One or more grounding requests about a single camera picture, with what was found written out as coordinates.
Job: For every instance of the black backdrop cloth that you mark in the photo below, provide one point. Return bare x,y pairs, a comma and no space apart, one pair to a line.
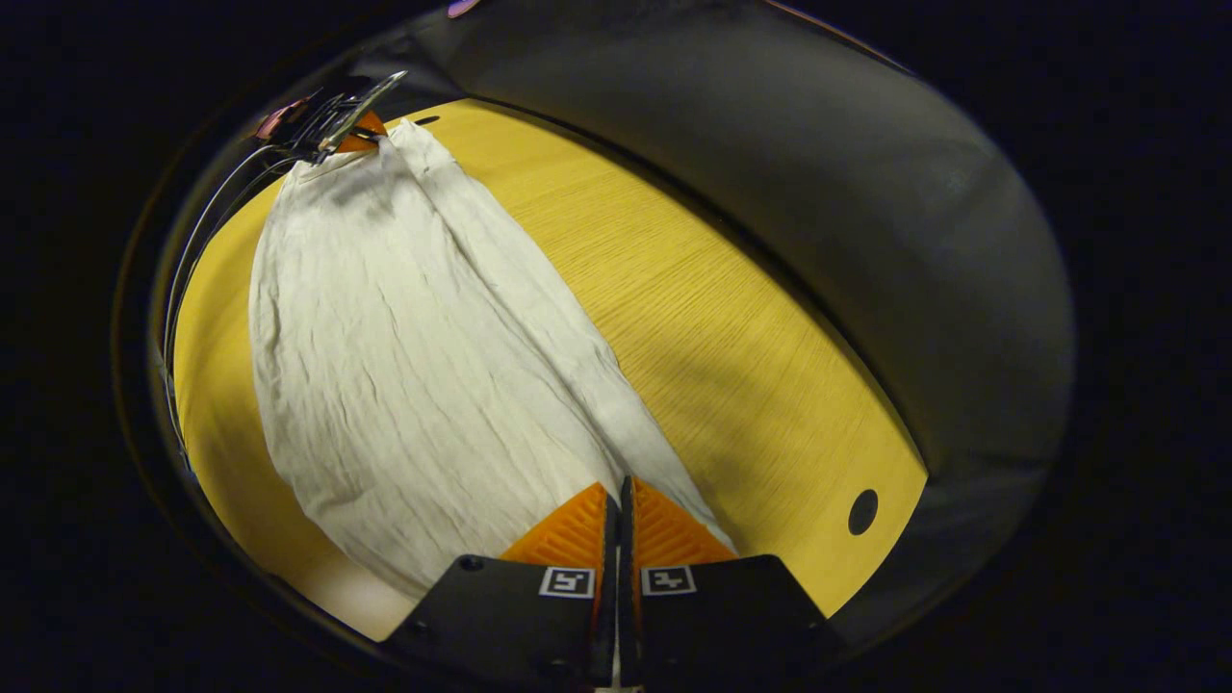
866,241

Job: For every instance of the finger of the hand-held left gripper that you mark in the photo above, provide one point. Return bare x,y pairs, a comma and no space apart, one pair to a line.
363,135

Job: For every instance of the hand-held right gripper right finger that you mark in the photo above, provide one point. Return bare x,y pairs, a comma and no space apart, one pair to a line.
712,626

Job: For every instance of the white jeans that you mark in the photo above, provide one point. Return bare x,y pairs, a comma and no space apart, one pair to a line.
414,385

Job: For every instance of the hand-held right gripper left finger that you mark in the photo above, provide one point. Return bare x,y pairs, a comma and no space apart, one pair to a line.
510,626

